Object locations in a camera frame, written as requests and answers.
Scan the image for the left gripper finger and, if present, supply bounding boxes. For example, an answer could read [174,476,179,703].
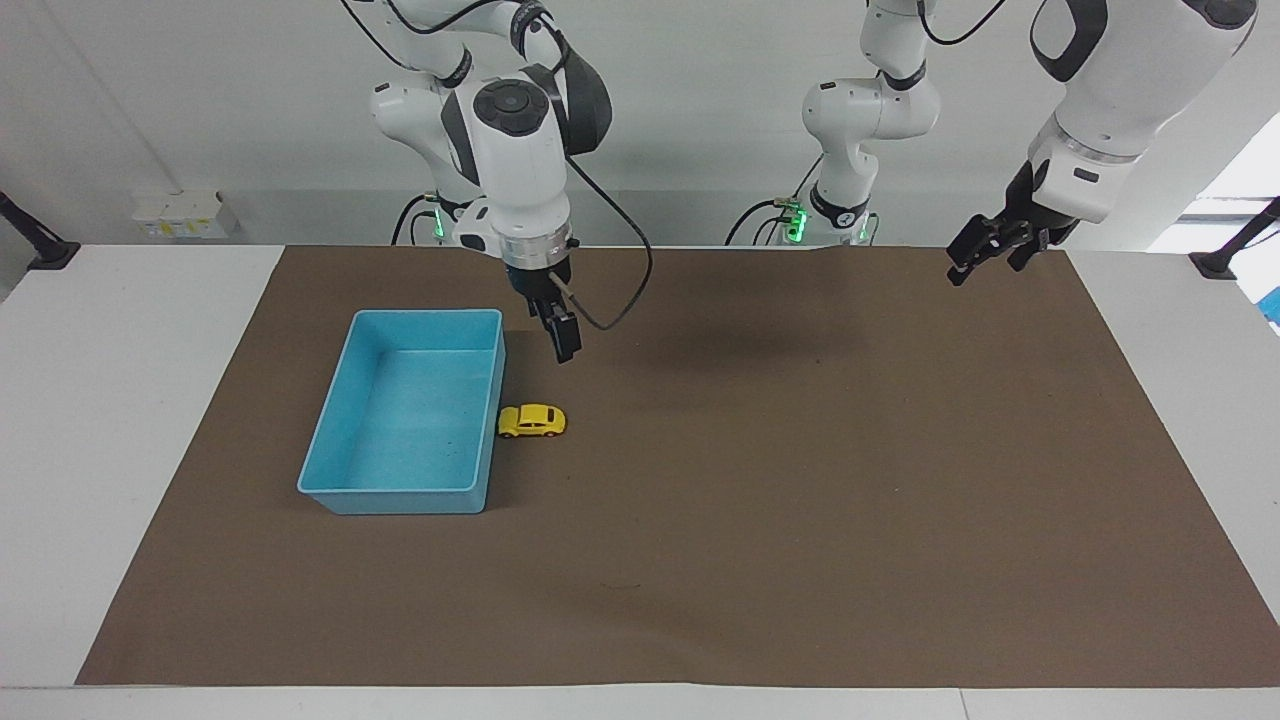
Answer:
[946,213,1013,288]
[1007,224,1051,273]

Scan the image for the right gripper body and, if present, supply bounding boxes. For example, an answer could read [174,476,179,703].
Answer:
[502,258,574,307]

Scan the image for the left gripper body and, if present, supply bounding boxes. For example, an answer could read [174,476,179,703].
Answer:
[1004,160,1081,247]

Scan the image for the yellow toy beetle car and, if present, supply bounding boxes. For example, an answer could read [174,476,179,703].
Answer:
[497,404,568,440]

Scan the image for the light blue plastic bin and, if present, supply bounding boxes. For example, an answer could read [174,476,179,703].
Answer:
[297,309,507,517]

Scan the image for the black stand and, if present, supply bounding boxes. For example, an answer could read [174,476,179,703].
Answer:
[0,191,82,272]
[1189,196,1280,280]

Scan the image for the black cable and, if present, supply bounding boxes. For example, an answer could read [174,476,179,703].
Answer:
[917,0,1007,47]
[385,0,531,37]
[520,8,655,332]
[390,193,442,247]
[726,198,801,247]

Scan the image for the white wall socket box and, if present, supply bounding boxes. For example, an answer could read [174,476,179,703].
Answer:
[132,188,242,242]

